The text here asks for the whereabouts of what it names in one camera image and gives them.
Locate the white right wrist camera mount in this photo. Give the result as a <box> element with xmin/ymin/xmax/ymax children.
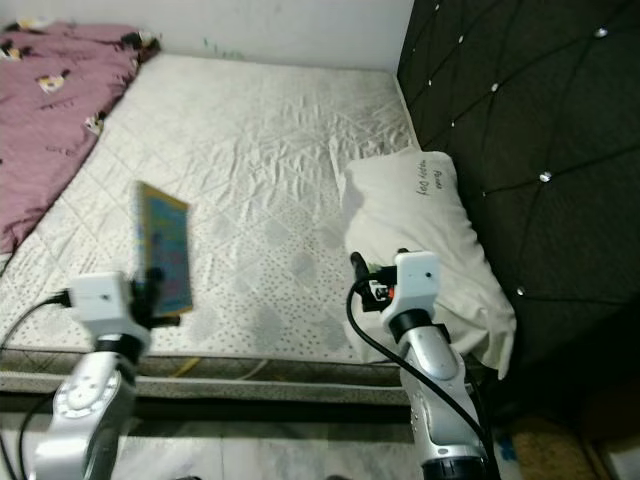
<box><xmin>380</xmin><ymin>250</ymin><xmax>443</xmax><ymax>341</ymax></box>

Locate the blue yellow children's book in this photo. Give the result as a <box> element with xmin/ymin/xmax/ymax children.
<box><xmin>138</xmin><ymin>182</ymin><xmax>193</xmax><ymax>321</ymax></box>

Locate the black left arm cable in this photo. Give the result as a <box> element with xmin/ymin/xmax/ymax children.
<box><xmin>0</xmin><ymin>290</ymin><xmax>73</xmax><ymax>480</ymax></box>

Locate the dark bed base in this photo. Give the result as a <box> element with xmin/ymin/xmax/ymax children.
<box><xmin>0</xmin><ymin>385</ymin><xmax>421</xmax><ymax>413</ymax></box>

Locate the purple cartoon print blanket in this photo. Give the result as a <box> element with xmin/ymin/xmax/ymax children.
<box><xmin>0</xmin><ymin>18</ymin><xmax>156</xmax><ymax>256</ymax></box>

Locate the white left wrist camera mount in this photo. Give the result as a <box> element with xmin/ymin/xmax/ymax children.
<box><xmin>68</xmin><ymin>272</ymin><xmax>136</xmax><ymax>346</ymax></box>

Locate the white pillow with tree print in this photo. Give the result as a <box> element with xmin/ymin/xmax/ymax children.
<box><xmin>345</xmin><ymin>150</ymin><xmax>518</xmax><ymax>379</ymax></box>

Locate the black tufted headboard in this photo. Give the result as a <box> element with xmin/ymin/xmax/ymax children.
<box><xmin>395</xmin><ymin>0</ymin><xmax>640</xmax><ymax>421</ymax></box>

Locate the grey quilted mattress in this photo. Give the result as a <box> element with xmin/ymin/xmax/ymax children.
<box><xmin>0</xmin><ymin>52</ymin><xmax>521</xmax><ymax>401</ymax></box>

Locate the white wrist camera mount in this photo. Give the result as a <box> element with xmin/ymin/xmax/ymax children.
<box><xmin>68</xmin><ymin>272</ymin><xmax>136</xmax><ymax>346</ymax></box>
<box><xmin>380</xmin><ymin>250</ymin><xmax>443</xmax><ymax>341</ymax></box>

